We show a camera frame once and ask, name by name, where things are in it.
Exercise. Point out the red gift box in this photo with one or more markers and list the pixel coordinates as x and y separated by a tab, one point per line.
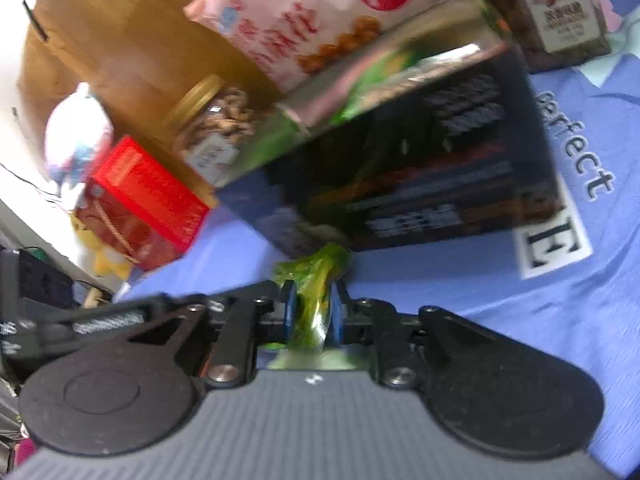
145	200

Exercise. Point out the nut jar with gold lid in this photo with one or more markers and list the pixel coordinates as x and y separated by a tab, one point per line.
220	130

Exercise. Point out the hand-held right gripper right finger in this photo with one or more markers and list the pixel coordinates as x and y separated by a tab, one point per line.
341	315

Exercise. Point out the yellow duck plush toy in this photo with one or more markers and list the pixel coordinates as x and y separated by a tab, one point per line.
107	260

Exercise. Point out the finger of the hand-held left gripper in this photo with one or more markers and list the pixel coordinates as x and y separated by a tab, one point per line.
187	305

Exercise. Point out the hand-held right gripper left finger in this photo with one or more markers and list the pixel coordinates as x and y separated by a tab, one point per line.
287	312

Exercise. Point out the small green yellow packet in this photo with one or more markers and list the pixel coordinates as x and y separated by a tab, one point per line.
312	290

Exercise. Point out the pink snack bag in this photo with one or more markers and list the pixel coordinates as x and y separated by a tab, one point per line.
310	15

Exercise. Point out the nut jar with brown lid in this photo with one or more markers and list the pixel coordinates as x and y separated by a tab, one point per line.
555	10

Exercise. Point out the pink white plush toy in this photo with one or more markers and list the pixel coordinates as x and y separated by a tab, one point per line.
75	140

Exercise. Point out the wooden board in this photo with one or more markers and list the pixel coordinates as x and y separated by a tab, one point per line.
125	35

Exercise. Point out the black printed box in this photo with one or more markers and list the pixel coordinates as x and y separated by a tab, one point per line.
440	170

